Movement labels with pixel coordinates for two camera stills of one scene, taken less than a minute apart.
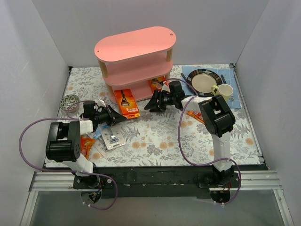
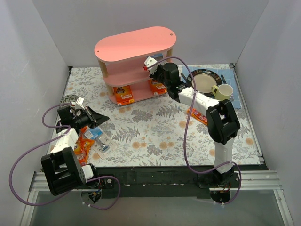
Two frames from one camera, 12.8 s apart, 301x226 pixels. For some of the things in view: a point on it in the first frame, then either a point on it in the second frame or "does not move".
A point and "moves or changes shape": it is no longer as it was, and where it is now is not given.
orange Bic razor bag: [197, 115] does not move
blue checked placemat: [227, 76] does not move
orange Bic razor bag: [85, 145] does not move
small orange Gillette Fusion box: [127, 103] moves or changes shape
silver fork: [231, 99] does not move
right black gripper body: [159, 100] -> [154, 73]
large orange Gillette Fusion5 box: [157, 83] does not move
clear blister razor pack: [113, 136] -> [158, 55]
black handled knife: [223, 79] does not move
